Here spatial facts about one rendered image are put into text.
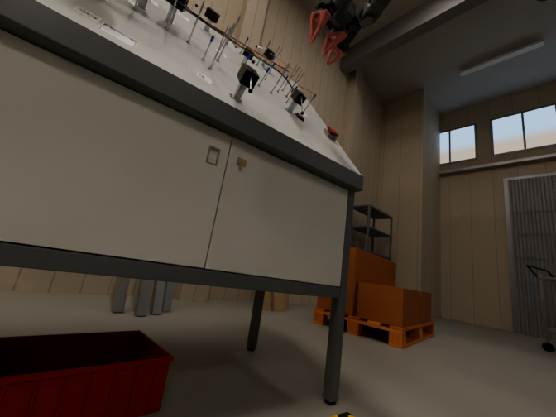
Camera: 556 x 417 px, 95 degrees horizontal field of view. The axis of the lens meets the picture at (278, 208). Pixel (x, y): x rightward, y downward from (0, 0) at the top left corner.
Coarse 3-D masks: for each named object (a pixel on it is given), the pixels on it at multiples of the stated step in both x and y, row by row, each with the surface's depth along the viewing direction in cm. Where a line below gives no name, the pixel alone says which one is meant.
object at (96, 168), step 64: (0, 64) 49; (64, 64) 55; (0, 128) 48; (64, 128) 54; (128, 128) 61; (192, 128) 70; (0, 192) 47; (64, 192) 52; (128, 192) 59; (192, 192) 68; (128, 256) 58; (192, 256) 66
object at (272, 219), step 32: (256, 160) 82; (224, 192) 74; (256, 192) 80; (288, 192) 88; (320, 192) 97; (224, 224) 73; (256, 224) 79; (288, 224) 86; (320, 224) 95; (224, 256) 72; (256, 256) 78; (288, 256) 85; (320, 256) 94
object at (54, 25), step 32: (0, 0) 47; (32, 0) 50; (32, 32) 50; (64, 32) 52; (96, 64) 56; (128, 64) 59; (160, 96) 64; (192, 96) 67; (224, 128) 74; (256, 128) 78; (288, 160) 88; (320, 160) 93
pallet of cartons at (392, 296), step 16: (352, 256) 239; (368, 256) 258; (352, 272) 235; (368, 272) 256; (384, 272) 289; (352, 288) 231; (368, 288) 224; (384, 288) 216; (400, 288) 208; (320, 304) 248; (352, 304) 227; (368, 304) 220; (384, 304) 212; (400, 304) 204; (416, 304) 233; (320, 320) 240; (352, 320) 221; (368, 320) 213; (384, 320) 209; (400, 320) 201; (416, 320) 231; (400, 336) 195; (416, 336) 234; (432, 336) 270
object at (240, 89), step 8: (240, 72) 77; (248, 72) 74; (256, 72) 78; (240, 80) 75; (248, 80) 75; (256, 80) 76; (240, 88) 78; (248, 88) 77; (232, 96) 80; (240, 96) 80
